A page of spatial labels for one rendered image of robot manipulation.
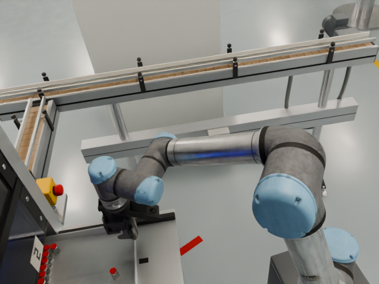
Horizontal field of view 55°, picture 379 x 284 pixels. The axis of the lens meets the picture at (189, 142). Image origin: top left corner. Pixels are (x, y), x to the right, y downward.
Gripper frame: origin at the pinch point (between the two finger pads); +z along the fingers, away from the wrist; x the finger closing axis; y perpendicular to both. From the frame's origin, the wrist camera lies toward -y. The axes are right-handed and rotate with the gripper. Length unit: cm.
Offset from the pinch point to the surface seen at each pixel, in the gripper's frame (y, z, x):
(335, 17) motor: -113, -4, -112
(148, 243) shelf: -3.1, 3.6, 1.2
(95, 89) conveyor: 18, -1, -84
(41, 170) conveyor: 38, 2, -38
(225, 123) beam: -45, 37, -87
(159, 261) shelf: -6.2, 3.6, 8.2
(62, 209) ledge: 27.8, 3.4, -18.2
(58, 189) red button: 24.1, -9.7, -16.8
